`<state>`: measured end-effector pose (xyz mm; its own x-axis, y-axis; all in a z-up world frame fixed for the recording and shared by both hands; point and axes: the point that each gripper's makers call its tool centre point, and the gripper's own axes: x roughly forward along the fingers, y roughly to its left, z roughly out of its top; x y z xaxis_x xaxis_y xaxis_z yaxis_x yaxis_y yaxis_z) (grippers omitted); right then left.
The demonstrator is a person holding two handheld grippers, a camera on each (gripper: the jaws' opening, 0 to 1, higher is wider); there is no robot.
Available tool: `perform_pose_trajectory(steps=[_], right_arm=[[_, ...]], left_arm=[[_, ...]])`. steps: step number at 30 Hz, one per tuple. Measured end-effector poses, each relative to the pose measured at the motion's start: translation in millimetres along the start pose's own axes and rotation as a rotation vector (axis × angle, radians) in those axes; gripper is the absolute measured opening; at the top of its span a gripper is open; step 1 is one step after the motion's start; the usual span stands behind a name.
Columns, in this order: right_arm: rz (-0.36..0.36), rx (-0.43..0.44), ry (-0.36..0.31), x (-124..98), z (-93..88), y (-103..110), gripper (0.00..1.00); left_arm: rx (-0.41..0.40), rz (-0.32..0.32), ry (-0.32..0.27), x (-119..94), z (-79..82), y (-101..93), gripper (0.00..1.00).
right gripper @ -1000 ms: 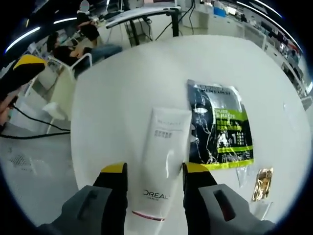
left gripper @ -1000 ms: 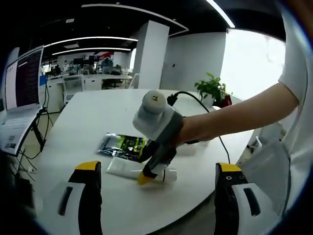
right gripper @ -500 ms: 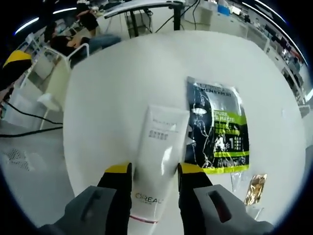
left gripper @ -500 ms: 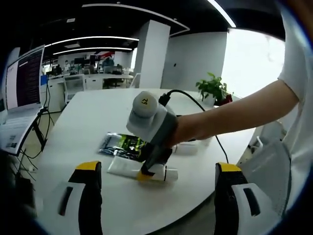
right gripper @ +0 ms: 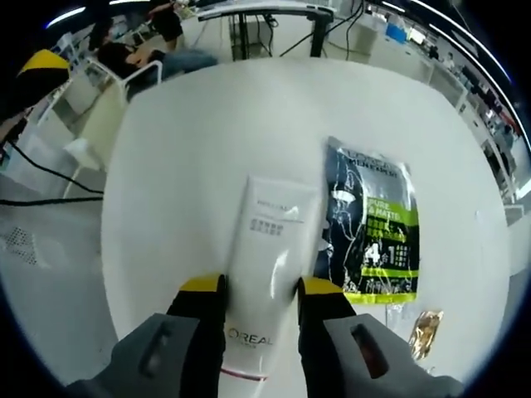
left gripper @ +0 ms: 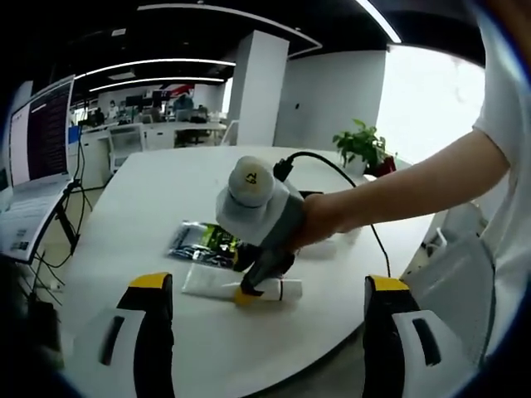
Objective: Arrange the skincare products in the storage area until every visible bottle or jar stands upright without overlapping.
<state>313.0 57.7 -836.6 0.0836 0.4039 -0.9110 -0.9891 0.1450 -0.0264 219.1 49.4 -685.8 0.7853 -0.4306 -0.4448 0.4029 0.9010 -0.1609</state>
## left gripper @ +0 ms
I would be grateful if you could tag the white skincare tube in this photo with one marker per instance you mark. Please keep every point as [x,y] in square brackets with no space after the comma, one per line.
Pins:
[207,284]

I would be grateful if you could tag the long ceiling light strip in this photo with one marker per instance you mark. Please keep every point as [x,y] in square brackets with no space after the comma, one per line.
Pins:
[157,79]
[379,18]
[153,65]

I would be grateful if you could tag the black laptop stand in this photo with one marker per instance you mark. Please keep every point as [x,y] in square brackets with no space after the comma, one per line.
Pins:
[68,215]

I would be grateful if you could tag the green potted plant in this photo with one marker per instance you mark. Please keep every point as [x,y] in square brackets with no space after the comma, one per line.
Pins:
[359,141]

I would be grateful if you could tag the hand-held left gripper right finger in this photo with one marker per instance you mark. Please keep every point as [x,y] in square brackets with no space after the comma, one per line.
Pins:
[379,315]

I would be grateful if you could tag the person's white shirt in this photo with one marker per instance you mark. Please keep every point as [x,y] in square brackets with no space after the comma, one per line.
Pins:
[510,166]

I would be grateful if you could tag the grey mesh office chair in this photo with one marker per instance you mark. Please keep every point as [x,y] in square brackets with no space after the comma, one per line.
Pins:
[452,286]

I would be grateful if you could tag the green black sachet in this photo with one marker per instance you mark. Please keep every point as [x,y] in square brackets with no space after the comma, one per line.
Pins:
[222,244]

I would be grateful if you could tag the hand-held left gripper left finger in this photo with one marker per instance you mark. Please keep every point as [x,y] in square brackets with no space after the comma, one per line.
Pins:
[155,298]

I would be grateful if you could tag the large bright window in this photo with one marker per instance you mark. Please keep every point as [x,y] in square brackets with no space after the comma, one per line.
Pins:
[427,99]

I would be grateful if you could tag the blue grey sachet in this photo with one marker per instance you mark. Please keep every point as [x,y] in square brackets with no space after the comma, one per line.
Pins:
[184,240]

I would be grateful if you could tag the blue panel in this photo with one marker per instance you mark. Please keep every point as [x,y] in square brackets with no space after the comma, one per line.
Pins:
[74,141]

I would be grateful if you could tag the open silver laptop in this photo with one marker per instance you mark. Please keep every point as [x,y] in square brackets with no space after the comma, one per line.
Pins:
[45,132]

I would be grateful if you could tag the row of white office desks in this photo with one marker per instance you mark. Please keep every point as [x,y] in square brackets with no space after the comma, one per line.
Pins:
[157,132]

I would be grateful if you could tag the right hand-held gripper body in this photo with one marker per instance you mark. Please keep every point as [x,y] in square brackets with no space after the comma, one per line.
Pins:
[265,207]

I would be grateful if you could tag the white square column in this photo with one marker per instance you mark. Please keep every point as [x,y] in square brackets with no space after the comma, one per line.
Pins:
[259,87]

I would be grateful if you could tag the white background chair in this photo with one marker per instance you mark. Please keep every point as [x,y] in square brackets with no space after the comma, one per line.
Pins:
[232,132]

